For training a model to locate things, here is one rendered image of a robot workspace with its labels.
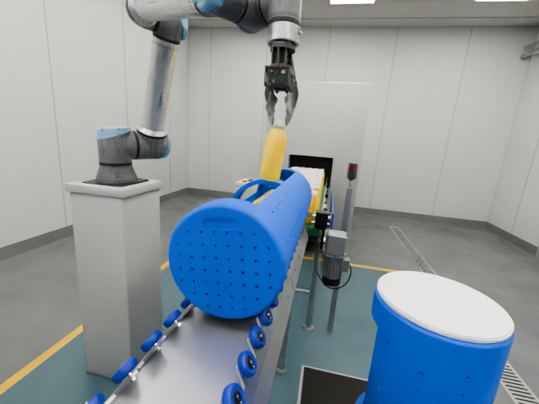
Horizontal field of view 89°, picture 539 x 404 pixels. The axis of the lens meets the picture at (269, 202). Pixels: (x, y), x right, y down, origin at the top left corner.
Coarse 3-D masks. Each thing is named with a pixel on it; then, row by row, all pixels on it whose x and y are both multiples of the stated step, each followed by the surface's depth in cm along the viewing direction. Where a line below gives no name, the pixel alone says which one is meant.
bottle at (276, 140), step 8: (272, 128) 83; (280, 128) 82; (272, 136) 82; (280, 136) 82; (272, 144) 82; (280, 144) 82; (264, 152) 84; (272, 152) 82; (280, 152) 83; (264, 160) 84; (272, 160) 83; (280, 160) 84; (264, 168) 84; (272, 168) 83; (280, 168) 85; (264, 176) 84; (272, 176) 84
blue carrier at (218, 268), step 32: (256, 192) 139; (288, 192) 92; (192, 224) 62; (224, 224) 61; (256, 224) 59; (288, 224) 72; (192, 256) 64; (224, 256) 62; (256, 256) 60; (288, 256) 64; (192, 288) 66; (224, 288) 64; (256, 288) 62
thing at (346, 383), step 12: (312, 372) 150; (324, 372) 151; (300, 384) 143; (312, 384) 143; (324, 384) 143; (336, 384) 144; (348, 384) 144; (360, 384) 145; (300, 396) 136; (312, 396) 136; (324, 396) 137; (336, 396) 137; (348, 396) 138
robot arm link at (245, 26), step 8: (256, 0) 77; (248, 8) 76; (256, 8) 77; (248, 16) 78; (256, 16) 79; (240, 24) 80; (248, 24) 80; (256, 24) 81; (264, 24) 80; (248, 32) 86; (256, 32) 87
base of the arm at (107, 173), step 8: (104, 168) 134; (112, 168) 134; (120, 168) 136; (128, 168) 140; (96, 176) 137; (104, 176) 134; (112, 176) 134; (120, 176) 136; (128, 176) 139; (136, 176) 145
